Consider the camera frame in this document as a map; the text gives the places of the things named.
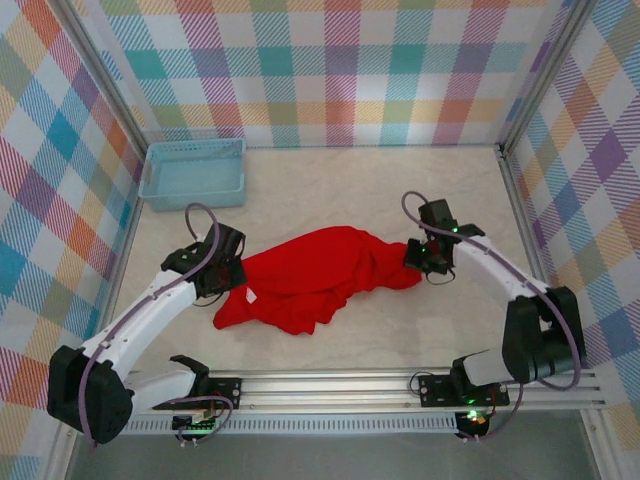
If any aluminium frame post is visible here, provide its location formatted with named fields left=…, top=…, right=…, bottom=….
left=497, top=0, right=599, bottom=151
left=55, top=0, right=151, bottom=149

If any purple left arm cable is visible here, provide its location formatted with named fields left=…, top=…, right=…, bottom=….
left=79, top=202, right=234, bottom=451

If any light blue plastic basket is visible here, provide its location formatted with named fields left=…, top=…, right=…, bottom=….
left=137, top=138, right=249, bottom=214

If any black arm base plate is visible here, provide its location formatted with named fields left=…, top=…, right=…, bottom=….
left=207, top=377, right=244, bottom=409
left=418, top=374, right=511, bottom=407

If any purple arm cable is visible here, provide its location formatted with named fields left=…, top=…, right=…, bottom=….
left=402, top=191, right=589, bottom=444
left=79, top=202, right=234, bottom=451

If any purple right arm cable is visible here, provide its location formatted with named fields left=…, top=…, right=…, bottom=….
left=402, top=191, right=589, bottom=444

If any thin black right gripper wire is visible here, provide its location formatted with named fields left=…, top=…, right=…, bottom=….
left=424, top=267, right=457, bottom=288

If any red t-shirt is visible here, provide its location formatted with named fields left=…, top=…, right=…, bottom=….
left=212, top=225, right=426, bottom=336

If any grey metal panel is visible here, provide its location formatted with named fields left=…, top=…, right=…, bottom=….
left=64, top=433, right=601, bottom=480

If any slotted grey cable tray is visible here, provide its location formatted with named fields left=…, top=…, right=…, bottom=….
left=119, top=414, right=461, bottom=436

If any aluminium mounting rail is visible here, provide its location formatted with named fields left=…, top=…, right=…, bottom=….
left=122, top=368, right=604, bottom=414

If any aluminium frame floor rail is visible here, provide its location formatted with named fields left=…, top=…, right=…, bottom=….
left=44, top=144, right=151, bottom=480
left=497, top=143, right=619, bottom=480

